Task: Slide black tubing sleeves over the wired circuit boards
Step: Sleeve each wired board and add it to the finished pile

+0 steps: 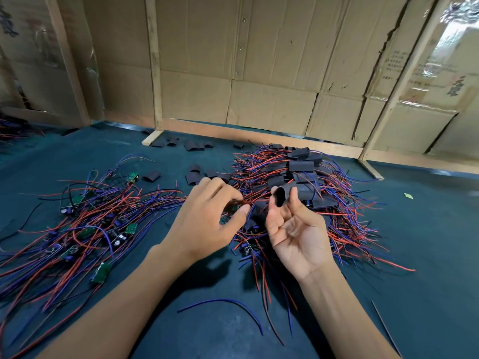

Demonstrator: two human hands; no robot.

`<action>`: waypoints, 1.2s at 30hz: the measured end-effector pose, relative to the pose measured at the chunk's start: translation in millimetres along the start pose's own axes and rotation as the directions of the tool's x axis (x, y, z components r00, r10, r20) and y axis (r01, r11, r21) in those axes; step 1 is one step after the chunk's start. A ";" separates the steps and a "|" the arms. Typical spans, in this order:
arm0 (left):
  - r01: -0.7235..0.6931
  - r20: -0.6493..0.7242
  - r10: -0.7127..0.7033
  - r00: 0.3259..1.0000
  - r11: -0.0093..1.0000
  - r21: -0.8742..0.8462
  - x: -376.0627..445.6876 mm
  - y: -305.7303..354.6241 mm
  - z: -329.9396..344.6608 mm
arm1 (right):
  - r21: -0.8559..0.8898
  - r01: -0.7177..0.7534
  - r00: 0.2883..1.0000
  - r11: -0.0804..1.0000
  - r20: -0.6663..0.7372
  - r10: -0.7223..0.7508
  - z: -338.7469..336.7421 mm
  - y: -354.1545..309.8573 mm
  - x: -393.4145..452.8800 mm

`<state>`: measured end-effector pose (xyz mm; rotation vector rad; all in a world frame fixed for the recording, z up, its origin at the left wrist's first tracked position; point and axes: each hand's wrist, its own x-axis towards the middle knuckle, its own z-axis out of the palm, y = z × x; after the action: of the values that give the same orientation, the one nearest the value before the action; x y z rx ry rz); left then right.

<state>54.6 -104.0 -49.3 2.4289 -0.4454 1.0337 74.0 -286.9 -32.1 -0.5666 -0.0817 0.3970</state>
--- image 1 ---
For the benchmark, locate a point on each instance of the pile of unsleeved wired boards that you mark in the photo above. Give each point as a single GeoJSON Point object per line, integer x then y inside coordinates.
{"type": "Point", "coordinates": [67, 235]}

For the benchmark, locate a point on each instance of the person's left forearm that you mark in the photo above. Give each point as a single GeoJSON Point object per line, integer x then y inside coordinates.
{"type": "Point", "coordinates": [112, 314]}

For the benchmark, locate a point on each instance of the pale slanted wooden post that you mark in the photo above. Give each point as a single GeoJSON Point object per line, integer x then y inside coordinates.
{"type": "Point", "coordinates": [404, 78]}

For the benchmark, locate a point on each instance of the clear plastic sheet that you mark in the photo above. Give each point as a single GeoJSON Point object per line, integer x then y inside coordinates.
{"type": "Point", "coordinates": [453, 48]}

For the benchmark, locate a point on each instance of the wide wooden post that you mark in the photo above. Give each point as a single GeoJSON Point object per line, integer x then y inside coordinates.
{"type": "Point", "coordinates": [66, 59]}

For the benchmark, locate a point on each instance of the thin wooden post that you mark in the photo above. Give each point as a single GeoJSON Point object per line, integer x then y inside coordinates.
{"type": "Point", "coordinates": [153, 59]}

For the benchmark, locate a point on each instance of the person's left hand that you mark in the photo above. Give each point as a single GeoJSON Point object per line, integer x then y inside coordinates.
{"type": "Point", "coordinates": [202, 224]}

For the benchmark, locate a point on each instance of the pile of black sleeve pieces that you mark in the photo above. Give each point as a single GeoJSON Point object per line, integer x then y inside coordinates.
{"type": "Point", "coordinates": [193, 177]}

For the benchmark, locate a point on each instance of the person's right forearm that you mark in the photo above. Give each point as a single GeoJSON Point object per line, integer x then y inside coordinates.
{"type": "Point", "coordinates": [348, 317]}

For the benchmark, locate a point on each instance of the person's right hand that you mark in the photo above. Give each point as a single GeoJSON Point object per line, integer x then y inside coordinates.
{"type": "Point", "coordinates": [303, 239]}

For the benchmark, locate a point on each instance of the wooden ledge board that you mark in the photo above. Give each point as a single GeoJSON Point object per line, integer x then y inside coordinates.
{"type": "Point", "coordinates": [224, 130]}

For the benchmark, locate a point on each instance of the small green scrap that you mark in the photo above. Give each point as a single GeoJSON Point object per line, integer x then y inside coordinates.
{"type": "Point", "coordinates": [408, 196]}

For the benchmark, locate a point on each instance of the pile of sleeved wired boards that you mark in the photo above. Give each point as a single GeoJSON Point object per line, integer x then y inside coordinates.
{"type": "Point", "coordinates": [299, 166]}

